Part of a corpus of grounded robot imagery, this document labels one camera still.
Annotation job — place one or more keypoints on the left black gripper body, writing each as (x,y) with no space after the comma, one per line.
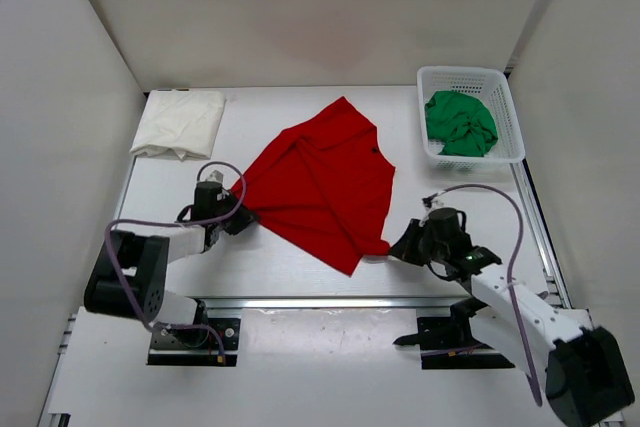
(236,219)

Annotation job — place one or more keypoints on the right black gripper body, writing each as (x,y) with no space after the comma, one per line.
(409,240)

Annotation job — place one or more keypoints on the white t shirt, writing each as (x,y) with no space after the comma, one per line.
(183,122)

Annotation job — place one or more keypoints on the red t shirt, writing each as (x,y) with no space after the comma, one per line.
(325,186)

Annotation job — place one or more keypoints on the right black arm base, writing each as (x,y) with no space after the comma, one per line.
(446,343)

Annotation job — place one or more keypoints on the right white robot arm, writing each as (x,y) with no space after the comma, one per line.
(579,368)

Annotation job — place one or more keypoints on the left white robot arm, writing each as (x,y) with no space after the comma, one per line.
(129,276)

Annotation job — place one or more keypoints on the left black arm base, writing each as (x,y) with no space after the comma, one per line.
(199,347)

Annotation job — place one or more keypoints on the green t shirt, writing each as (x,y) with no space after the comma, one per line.
(461,123)

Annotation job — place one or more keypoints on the white plastic basket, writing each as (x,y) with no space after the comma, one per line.
(490,87)

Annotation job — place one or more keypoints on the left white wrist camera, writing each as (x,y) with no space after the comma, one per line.
(214,176)

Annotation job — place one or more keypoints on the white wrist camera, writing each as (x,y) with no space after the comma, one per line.
(433,201)
(214,176)

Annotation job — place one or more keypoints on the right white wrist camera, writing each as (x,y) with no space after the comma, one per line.
(433,201)

